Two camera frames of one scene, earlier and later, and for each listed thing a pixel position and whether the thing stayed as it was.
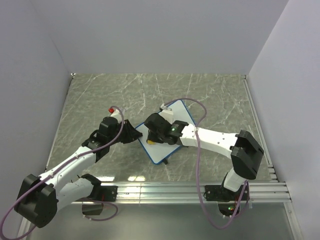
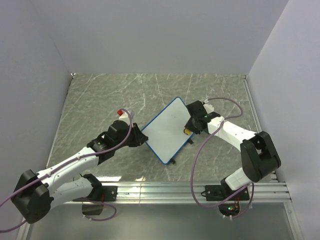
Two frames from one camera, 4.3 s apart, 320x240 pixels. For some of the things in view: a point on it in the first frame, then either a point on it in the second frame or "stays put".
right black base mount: (218, 193) stays put
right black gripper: (152, 137) -> (188, 125)
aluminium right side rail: (259, 128) stays put
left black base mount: (108, 193) stays put
